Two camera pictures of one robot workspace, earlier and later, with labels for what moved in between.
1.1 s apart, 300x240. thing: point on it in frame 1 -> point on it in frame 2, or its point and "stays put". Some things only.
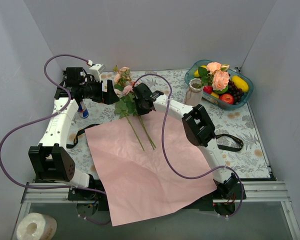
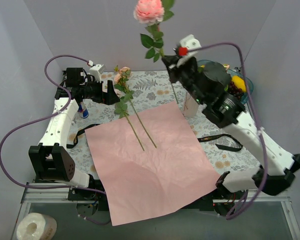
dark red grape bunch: x=236 y=92 stays put
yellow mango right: x=240 y=83 stays put
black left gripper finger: x=111 y=96 stays put
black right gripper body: x=141 y=99 -> x=179 y=70
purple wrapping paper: x=140 y=182 stays put
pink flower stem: x=132 y=107 -> x=154 y=12
